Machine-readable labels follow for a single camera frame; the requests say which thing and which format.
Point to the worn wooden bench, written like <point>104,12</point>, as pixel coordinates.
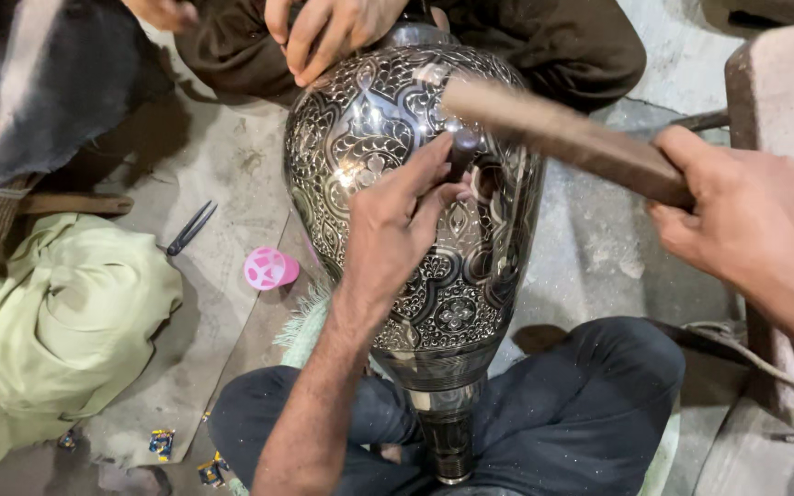
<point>790,103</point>

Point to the wooden stick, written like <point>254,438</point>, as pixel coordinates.
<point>76,204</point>

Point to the metal rod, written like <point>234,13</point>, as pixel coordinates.
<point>701,120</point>

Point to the person's legs in dark trousers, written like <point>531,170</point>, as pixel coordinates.
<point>576,413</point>

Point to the pale green fringed cloth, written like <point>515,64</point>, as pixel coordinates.
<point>304,330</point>

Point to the black metal divider tool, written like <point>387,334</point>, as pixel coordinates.
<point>190,229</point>

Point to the person's left hand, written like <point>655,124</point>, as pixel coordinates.
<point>383,234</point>

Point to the grey dark cloth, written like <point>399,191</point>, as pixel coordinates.
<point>45,82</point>

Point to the wooden mallet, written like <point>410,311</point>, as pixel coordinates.
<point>562,134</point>

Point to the large engraved metal vase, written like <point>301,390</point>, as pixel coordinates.
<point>397,117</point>

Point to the colourful sweet wrapper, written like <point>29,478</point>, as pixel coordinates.
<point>209,472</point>
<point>161,443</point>
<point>67,441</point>

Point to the dark metal chisel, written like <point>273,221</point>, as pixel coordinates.
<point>461,155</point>

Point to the person's right hand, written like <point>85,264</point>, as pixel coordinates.
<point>755,227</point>

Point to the pink plastic cup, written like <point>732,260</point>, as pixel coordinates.
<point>269,268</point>

